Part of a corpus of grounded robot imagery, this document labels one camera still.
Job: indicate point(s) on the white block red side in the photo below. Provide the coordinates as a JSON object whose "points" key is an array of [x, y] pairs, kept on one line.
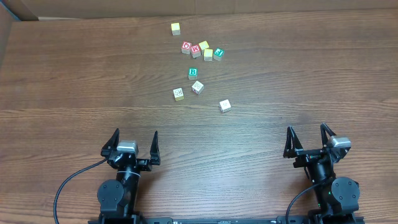
{"points": [[197, 87]]}

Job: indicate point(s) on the white block yellow side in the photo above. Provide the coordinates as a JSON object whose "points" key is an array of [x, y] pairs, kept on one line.
{"points": [[178, 94]]}

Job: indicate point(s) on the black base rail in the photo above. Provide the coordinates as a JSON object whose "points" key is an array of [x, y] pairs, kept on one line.
{"points": [[296, 219]]}

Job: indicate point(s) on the green E block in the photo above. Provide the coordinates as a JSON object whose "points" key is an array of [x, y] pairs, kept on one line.
{"points": [[218, 54]]}

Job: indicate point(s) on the red O block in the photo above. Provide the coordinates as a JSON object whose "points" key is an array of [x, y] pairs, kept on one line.
{"points": [[185, 48]]}

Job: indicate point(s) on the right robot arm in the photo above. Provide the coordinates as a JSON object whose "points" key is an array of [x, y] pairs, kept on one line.
{"points": [[337, 197]]}

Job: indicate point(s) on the red W block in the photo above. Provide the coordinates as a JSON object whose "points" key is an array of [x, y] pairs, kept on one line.
{"points": [[195, 51]]}

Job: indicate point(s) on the white number block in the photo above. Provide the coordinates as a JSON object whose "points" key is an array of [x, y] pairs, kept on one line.
{"points": [[225, 106]]}

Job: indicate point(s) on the green B block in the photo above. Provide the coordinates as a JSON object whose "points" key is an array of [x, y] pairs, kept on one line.
{"points": [[192, 73]]}

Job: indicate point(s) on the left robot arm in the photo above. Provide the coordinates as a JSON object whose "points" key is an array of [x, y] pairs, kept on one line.
{"points": [[117, 197]]}

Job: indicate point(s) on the far yellow block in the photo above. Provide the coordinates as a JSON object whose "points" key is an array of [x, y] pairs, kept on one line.
{"points": [[175, 28]]}

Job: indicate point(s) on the yellow block upper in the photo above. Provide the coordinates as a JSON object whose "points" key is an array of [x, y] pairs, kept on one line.
{"points": [[203, 45]]}

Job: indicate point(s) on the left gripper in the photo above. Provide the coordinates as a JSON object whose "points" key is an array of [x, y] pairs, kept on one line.
{"points": [[145, 163]]}

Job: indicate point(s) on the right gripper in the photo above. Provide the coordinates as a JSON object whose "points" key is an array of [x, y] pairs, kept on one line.
{"points": [[291, 149]]}

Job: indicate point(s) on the cardboard box edge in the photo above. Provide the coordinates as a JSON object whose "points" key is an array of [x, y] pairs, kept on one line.
{"points": [[28, 10]]}

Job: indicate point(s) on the yellow block lower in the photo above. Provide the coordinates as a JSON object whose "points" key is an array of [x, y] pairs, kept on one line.
{"points": [[208, 55]]}

